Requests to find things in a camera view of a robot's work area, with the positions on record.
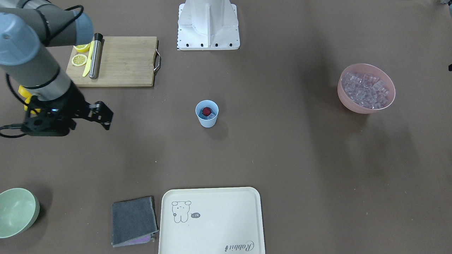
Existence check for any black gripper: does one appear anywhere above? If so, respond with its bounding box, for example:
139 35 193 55
20 82 113 137

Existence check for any red strawberry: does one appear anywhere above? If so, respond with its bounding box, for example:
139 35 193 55
201 107 212 117

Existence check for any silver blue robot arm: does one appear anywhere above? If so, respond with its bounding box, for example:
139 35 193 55
0 0 113 138

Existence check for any light blue cup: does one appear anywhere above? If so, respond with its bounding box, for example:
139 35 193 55
195 100 219 128

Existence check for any pile of clear ice cubes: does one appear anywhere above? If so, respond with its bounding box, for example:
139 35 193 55
340 72 389 109

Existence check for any yellow plastic knife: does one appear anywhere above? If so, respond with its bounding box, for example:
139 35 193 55
82 41 95 77

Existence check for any bamboo cutting board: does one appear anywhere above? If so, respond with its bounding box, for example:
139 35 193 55
66 36 161 88

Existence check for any lower lemon half slice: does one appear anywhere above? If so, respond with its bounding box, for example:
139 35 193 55
71 54 88 67

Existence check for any lemon half slice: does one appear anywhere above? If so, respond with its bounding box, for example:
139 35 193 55
71 54 88 67
73 43 91 53

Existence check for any steel muddler rod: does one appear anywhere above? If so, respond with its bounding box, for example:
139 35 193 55
89 33 103 79

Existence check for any upper lemon half slice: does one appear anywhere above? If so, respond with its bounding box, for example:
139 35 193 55
73 43 91 53

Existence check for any lower yellow lemon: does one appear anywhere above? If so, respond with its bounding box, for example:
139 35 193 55
24 96 41 115

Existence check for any yellow lemon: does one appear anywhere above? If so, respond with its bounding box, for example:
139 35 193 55
24 96 41 115
18 85 32 98

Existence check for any upper yellow lemon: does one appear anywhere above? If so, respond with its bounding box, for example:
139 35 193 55
18 85 32 98

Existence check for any grey folded cloth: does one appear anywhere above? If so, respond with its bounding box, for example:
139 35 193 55
111 196 159 248

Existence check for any mint green bowl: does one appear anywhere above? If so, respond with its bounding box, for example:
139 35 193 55
0 188 40 238

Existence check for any cream rabbit serving tray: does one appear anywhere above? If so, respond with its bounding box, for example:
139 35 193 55
158 187 266 254

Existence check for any pink bowl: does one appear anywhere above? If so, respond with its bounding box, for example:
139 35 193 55
337 63 396 114

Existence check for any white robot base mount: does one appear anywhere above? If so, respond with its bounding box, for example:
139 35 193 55
177 0 240 50

